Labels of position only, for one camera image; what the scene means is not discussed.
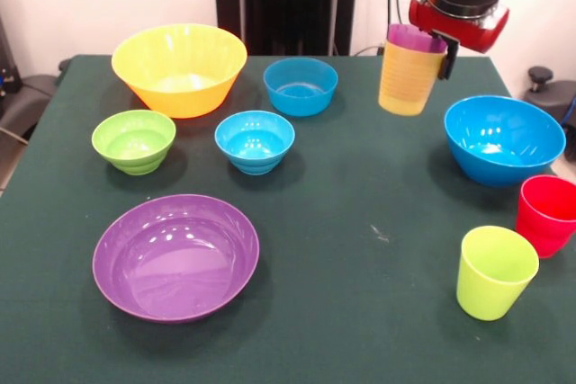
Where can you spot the small green ribbed bowl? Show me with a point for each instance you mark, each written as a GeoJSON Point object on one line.
{"type": "Point", "coordinates": [132, 150]}

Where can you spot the large orange bowl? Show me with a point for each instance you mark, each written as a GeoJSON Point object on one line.
{"type": "Point", "coordinates": [180, 91]}

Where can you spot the large blue bowl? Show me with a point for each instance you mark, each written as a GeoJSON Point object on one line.
{"type": "Point", "coordinates": [504, 159]}

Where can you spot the black pedestal foot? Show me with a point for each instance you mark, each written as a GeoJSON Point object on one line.
{"type": "Point", "coordinates": [546, 96]}
{"type": "Point", "coordinates": [24, 96]}

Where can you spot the medium blue bowl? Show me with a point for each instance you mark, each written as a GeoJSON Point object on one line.
{"type": "Point", "coordinates": [300, 96]}

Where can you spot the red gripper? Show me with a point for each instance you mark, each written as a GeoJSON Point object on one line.
{"type": "Point", "coordinates": [472, 33]}

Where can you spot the wide purple bowl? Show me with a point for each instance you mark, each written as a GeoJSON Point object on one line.
{"type": "Point", "coordinates": [175, 267]}

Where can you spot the purple cup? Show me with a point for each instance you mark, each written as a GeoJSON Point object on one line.
{"type": "Point", "coordinates": [411, 38]}

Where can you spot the lime green cup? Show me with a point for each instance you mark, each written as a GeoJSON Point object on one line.
{"type": "Point", "coordinates": [490, 285]}

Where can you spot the red cup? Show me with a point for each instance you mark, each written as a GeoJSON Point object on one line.
{"type": "Point", "coordinates": [546, 222]}

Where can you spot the small light blue ribbed bowl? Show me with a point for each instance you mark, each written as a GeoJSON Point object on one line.
{"type": "Point", "coordinates": [254, 150]}

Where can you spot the dark green table cloth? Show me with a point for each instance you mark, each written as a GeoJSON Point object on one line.
{"type": "Point", "coordinates": [337, 244]}

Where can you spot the yellow cup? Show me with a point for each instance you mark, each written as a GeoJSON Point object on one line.
{"type": "Point", "coordinates": [405, 83]}

